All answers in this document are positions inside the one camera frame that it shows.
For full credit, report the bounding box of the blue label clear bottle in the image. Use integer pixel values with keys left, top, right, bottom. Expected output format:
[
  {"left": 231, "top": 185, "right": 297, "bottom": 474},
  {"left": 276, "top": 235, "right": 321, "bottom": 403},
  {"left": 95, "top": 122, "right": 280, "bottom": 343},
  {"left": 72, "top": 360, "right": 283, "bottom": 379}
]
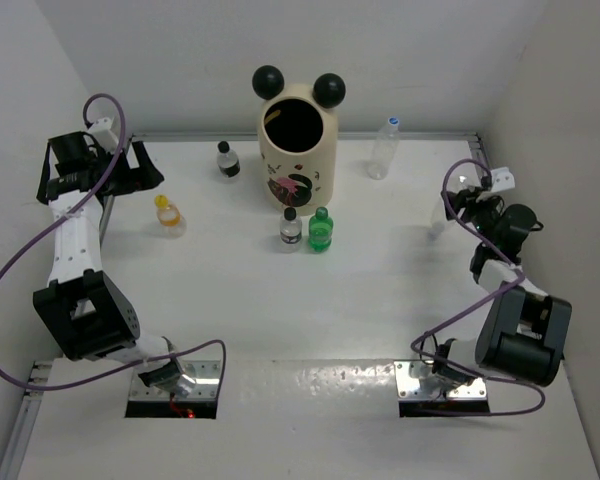
[{"left": 279, "top": 207, "right": 302, "bottom": 253}]

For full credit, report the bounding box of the green plastic bottle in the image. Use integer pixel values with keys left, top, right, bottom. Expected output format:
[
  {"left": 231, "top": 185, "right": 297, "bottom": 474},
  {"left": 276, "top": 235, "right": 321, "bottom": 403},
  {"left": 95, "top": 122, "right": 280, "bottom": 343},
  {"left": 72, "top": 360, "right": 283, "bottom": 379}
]
[{"left": 308, "top": 207, "right": 334, "bottom": 253}]

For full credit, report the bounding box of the cream bin with black ears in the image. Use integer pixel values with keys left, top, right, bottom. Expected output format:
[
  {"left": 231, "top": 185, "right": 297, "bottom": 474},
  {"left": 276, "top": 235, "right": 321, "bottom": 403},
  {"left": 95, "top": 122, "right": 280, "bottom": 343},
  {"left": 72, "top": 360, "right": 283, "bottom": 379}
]
[{"left": 252, "top": 65, "right": 346, "bottom": 216}]

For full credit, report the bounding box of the metal base plate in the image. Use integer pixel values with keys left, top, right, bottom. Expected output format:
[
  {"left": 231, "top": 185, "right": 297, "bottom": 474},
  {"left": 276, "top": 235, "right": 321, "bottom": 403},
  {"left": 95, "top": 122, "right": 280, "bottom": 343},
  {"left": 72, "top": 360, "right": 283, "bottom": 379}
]
[
  {"left": 128, "top": 360, "right": 222, "bottom": 402},
  {"left": 394, "top": 359, "right": 488, "bottom": 402}
]

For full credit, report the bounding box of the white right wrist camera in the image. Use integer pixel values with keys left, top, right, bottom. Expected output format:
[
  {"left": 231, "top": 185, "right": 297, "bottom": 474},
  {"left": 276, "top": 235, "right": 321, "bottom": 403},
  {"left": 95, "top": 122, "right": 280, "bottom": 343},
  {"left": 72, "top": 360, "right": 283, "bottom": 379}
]
[{"left": 486, "top": 167, "right": 515, "bottom": 194}]

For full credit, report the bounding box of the tall clear blue cap bottle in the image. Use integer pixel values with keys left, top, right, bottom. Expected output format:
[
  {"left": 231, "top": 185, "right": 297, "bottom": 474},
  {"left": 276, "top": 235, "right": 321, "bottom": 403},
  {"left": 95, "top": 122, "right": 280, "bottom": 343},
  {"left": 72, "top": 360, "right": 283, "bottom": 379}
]
[{"left": 367, "top": 117, "right": 400, "bottom": 180}]

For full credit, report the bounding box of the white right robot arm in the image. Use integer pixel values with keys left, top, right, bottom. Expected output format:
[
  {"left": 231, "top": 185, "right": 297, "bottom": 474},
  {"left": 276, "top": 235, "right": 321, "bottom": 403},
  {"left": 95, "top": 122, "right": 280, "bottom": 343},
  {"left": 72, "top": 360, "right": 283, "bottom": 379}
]
[{"left": 433, "top": 187, "right": 572, "bottom": 387}]

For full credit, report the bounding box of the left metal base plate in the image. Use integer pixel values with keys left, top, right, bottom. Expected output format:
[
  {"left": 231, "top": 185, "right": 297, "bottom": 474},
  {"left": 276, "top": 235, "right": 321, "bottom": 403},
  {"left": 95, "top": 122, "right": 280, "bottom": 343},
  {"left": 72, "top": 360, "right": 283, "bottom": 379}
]
[{"left": 128, "top": 360, "right": 222, "bottom": 402}]

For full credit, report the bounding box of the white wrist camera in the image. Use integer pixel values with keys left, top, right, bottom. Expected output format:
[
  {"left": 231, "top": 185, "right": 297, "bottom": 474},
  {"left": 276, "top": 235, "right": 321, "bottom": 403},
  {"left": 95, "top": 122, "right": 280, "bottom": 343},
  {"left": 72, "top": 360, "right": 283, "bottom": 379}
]
[
  {"left": 87, "top": 117, "right": 119, "bottom": 153},
  {"left": 486, "top": 167, "right": 515, "bottom": 194}
]

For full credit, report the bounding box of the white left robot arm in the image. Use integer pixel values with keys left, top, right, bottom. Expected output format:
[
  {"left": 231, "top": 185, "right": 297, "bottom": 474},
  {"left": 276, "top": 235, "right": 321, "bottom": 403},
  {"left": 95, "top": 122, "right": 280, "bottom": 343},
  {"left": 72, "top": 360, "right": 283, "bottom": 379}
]
[{"left": 33, "top": 131, "right": 182, "bottom": 394}]

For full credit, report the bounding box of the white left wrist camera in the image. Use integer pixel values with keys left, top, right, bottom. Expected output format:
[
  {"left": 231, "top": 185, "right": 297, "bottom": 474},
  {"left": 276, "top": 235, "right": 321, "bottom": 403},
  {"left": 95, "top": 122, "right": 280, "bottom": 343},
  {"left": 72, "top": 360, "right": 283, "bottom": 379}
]
[{"left": 87, "top": 117, "right": 119, "bottom": 153}]

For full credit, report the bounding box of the black cap bottle near bin back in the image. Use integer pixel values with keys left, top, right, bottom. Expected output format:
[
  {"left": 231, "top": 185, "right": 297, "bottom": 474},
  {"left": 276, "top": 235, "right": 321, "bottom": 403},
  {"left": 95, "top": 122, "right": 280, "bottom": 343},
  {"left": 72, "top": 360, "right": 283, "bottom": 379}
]
[{"left": 216, "top": 141, "right": 241, "bottom": 180}]

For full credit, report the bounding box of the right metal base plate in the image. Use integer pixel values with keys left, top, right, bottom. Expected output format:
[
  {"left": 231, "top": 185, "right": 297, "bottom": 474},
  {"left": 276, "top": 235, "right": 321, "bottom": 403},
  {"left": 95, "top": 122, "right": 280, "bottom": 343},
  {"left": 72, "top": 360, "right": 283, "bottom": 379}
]
[{"left": 394, "top": 359, "right": 488, "bottom": 402}]

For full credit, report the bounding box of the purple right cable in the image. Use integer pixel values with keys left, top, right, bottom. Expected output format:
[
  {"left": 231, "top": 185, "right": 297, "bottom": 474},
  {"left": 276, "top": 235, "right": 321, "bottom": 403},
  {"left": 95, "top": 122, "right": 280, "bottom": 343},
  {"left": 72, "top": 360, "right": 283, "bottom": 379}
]
[{"left": 410, "top": 158, "right": 547, "bottom": 419}]

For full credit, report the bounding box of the yellow cap orange bottle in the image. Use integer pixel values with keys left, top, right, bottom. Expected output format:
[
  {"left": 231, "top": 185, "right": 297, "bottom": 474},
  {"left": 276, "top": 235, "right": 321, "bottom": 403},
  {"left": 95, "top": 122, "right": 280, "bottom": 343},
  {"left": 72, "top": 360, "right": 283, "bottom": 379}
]
[{"left": 154, "top": 194, "right": 187, "bottom": 237}]

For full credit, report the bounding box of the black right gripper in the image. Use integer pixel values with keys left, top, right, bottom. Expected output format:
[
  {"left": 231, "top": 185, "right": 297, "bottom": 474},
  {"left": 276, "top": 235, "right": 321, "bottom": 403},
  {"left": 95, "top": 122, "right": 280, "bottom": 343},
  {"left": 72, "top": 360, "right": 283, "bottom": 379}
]
[{"left": 443, "top": 185, "right": 501, "bottom": 248}]

